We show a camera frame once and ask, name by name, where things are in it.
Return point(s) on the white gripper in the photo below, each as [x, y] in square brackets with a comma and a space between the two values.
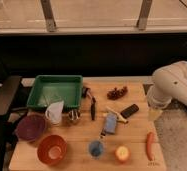
[154, 114]

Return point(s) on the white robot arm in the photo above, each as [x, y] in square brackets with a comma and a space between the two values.
[169, 82]

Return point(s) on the orange bowl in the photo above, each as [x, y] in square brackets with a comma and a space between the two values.
[51, 150]

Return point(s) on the purple bowl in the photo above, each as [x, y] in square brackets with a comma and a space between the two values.
[31, 127]

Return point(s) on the black remote control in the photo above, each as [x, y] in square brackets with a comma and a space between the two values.
[127, 112]

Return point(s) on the orange carrot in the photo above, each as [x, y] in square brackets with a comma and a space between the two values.
[149, 142]

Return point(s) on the wooden cutting board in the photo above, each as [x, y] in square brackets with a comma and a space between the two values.
[78, 136]

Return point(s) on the blue sponge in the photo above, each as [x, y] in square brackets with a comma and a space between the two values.
[110, 123]

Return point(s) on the bunch of dark grapes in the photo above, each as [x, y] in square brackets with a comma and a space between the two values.
[117, 93]

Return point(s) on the yellow banana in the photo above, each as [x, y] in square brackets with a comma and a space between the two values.
[120, 118]

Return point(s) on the red yellow apple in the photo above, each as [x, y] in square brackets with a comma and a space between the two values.
[122, 154]

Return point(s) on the blue cup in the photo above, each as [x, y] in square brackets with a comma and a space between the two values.
[96, 148]

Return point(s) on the small metal cup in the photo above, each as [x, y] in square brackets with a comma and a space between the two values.
[74, 116]

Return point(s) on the green plastic tray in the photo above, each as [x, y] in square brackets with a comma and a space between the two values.
[48, 89]

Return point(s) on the white measuring cup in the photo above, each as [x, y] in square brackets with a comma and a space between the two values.
[54, 112]

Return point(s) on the black chair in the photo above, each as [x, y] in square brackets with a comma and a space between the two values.
[8, 93]

